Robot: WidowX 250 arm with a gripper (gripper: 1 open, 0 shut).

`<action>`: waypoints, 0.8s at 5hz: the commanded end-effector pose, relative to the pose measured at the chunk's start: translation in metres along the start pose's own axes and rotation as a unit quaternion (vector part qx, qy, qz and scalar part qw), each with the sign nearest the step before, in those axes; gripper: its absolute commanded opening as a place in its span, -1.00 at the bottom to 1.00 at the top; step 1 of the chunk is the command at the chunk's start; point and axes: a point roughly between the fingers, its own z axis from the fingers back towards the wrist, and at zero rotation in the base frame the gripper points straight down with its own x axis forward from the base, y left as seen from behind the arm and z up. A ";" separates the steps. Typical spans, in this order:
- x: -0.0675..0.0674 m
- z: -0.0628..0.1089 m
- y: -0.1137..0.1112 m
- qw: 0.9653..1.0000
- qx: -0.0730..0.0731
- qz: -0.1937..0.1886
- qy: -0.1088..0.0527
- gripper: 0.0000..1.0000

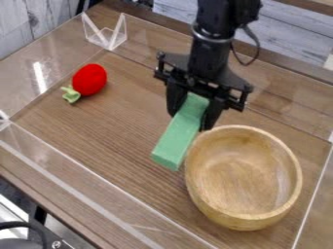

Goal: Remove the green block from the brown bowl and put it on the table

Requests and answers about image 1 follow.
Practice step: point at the black equipment under table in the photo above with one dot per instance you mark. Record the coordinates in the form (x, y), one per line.
(22, 233)

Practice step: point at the clear acrylic enclosure wall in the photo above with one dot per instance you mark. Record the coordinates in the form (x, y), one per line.
(79, 156)

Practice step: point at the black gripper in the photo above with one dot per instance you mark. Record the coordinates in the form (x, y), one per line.
(202, 73)

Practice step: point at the green rectangular block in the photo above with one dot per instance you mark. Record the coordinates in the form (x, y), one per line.
(174, 143)

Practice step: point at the clear acrylic corner bracket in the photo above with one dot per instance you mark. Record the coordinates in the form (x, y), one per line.
(106, 38)

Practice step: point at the brown wooden bowl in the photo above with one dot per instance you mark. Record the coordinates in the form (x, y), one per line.
(244, 177)

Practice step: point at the red plush strawberry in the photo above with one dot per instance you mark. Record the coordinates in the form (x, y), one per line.
(87, 82)

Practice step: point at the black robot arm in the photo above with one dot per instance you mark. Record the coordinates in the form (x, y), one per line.
(224, 17)

